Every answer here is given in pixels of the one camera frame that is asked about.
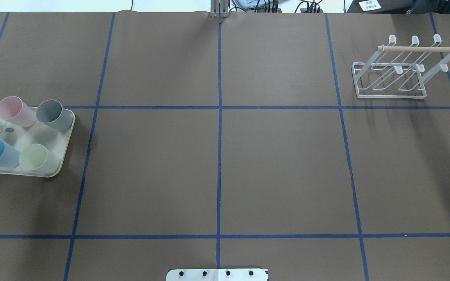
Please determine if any white metal base plate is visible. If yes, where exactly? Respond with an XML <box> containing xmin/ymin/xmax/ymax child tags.
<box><xmin>166</xmin><ymin>268</ymin><xmax>269</xmax><ymax>281</ymax></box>

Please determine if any pink plastic cup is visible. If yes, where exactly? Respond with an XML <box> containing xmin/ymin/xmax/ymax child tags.
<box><xmin>0</xmin><ymin>96</ymin><xmax>36</xmax><ymax>128</ymax></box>

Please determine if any brown paper table mat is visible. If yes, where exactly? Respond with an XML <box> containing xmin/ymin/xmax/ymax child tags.
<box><xmin>0</xmin><ymin>11</ymin><xmax>450</xmax><ymax>281</ymax></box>

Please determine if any aluminium frame post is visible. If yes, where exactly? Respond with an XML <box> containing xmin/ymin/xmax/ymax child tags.
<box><xmin>210</xmin><ymin>0</ymin><xmax>231</xmax><ymax>18</ymax></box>

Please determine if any beige paper cup tray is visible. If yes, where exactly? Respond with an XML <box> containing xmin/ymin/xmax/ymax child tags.
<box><xmin>0</xmin><ymin>110</ymin><xmax>76</xmax><ymax>178</ymax></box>

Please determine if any white wire cup rack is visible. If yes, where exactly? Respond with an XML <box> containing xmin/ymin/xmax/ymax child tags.
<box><xmin>352</xmin><ymin>34</ymin><xmax>450</xmax><ymax>100</ymax></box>

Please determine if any pale green plastic cup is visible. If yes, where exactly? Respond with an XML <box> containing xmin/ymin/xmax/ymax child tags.
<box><xmin>18</xmin><ymin>144</ymin><xmax>60</xmax><ymax>174</ymax></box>

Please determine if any grey plastic cup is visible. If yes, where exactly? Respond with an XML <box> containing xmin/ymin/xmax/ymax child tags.
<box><xmin>36</xmin><ymin>100</ymin><xmax>73</xmax><ymax>131</ymax></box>

